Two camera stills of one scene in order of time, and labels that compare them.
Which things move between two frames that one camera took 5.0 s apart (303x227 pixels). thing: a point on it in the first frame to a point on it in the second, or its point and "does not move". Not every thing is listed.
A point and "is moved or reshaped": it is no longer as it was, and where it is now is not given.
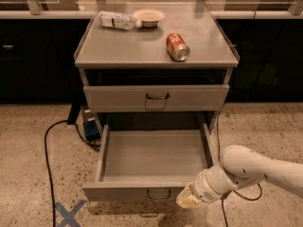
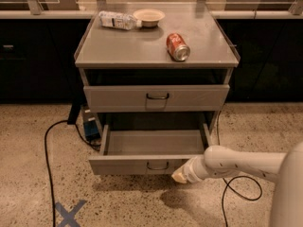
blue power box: (91, 126) does not move
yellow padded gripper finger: (187, 199) to (180, 177)
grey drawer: (148, 163) is moved or reshaped
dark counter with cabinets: (38, 49) does not move
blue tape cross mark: (68, 216) does not move
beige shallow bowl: (149, 17) does not move
